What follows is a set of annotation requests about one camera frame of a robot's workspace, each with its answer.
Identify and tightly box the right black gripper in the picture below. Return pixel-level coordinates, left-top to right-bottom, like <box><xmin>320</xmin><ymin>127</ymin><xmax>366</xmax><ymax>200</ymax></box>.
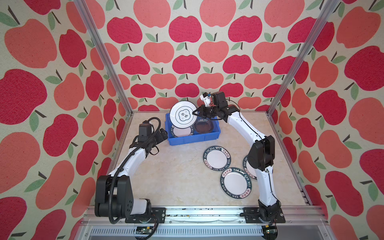
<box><xmin>191</xmin><ymin>102</ymin><xmax>219</xmax><ymax>118</ymax></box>

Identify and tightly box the green rim plate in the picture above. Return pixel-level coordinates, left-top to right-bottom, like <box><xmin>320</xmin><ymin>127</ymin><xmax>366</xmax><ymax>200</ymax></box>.
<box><xmin>220</xmin><ymin>168</ymin><xmax>252</xmax><ymax>199</ymax></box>
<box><xmin>171</xmin><ymin>125</ymin><xmax>195</xmax><ymax>138</ymax></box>
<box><xmin>203</xmin><ymin>146</ymin><xmax>232</xmax><ymax>172</ymax></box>
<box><xmin>243</xmin><ymin>156</ymin><xmax>257</xmax><ymax>180</ymax></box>

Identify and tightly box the clear glass plate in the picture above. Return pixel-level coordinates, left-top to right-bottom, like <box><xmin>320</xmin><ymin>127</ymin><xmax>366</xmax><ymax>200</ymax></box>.
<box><xmin>194</xmin><ymin>119</ymin><xmax>214</xmax><ymax>134</ymax></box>

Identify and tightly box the white plate clover pattern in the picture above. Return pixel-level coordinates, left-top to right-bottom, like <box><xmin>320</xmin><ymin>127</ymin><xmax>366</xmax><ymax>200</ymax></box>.
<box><xmin>170</xmin><ymin>101</ymin><xmax>198</xmax><ymax>129</ymax></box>

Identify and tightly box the green rim plate front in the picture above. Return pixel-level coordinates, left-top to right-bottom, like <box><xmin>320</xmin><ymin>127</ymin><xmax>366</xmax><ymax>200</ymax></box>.
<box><xmin>220</xmin><ymin>168</ymin><xmax>252</xmax><ymax>199</ymax></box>

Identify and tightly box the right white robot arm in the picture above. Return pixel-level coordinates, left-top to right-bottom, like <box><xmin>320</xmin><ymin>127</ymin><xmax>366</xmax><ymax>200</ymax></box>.
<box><xmin>194</xmin><ymin>92</ymin><xmax>281</xmax><ymax>223</ymax></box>

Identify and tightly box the blue plastic bin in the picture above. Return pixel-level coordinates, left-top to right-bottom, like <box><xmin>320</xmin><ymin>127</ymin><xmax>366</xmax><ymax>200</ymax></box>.
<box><xmin>165</xmin><ymin>113</ymin><xmax>221</xmax><ymax>146</ymax></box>

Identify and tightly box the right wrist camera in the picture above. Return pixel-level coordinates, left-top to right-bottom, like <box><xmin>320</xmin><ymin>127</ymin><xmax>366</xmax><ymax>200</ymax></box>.
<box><xmin>200</xmin><ymin>92</ymin><xmax>212</xmax><ymax>107</ymax></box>

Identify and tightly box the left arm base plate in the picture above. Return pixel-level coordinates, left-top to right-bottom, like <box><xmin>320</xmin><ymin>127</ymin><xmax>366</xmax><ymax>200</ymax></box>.
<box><xmin>125</xmin><ymin>208</ymin><xmax>167</xmax><ymax>224</ymax></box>

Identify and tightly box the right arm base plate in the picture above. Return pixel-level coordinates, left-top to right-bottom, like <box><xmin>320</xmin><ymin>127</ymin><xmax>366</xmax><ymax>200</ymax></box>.
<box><xmin>240</xmin><ymin>208</ymin><xmax>286</xmax><ymax>224</ymax></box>

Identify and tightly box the aluminium front rail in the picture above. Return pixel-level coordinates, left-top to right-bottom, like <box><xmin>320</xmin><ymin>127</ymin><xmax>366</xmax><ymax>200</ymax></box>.
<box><xmin>72</xmin><ymin>206</ymin><xmax>336</xmax><ymax>240</ymax></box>

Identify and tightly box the right aluminium frame post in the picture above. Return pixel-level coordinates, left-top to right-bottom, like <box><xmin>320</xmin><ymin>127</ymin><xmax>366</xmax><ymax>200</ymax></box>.
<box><xmin>267</xmin><ymin>0</ymin><xmax>341</xmax><ymax>117</ymax></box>

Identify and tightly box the aluminium frame post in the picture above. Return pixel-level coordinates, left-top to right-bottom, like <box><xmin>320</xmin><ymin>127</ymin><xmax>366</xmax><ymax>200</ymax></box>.
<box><xmin>74</xmin><ymin>0</ymin><xmax>133</xmax><ymax>117</ymax></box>
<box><xmin>267</xmin><ymin>0</ymin><xmax>341</xmax><ymax>117</ymax></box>

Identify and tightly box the left aluminium frame post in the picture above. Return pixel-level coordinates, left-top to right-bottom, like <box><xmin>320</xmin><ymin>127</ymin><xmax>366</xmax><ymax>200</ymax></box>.
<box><xmin>74</xmin><ymin>0</ymin><xmax>133</xmax><ymax>117</ymax></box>

